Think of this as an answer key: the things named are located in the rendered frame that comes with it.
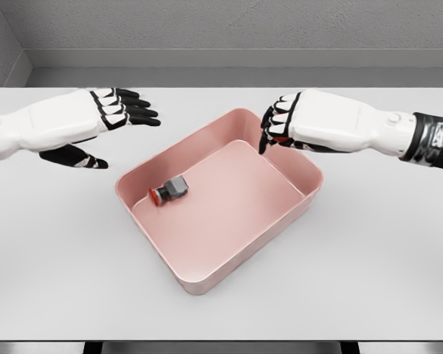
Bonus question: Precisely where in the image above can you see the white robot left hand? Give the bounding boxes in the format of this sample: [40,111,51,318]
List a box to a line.
[18,87,162,170]

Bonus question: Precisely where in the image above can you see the pink rectangular plastic basket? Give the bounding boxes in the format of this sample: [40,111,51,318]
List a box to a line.
[114,107,325,296]

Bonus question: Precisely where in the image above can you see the grey industrial switch red button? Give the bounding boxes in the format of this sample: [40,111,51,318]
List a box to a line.
[148,175,190,208]

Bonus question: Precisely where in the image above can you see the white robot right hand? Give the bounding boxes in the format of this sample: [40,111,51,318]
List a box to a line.
[258,88,374,156]

